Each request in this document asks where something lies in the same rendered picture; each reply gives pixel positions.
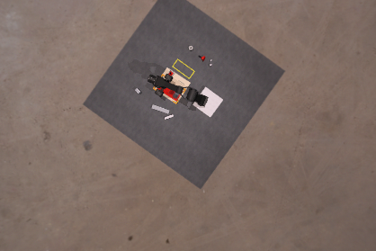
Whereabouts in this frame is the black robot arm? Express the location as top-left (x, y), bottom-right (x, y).
top-left (148, 75), bottom-right (209, 107)

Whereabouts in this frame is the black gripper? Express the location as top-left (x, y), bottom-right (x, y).
top-left (155, 74), bottom-right (173, 97)

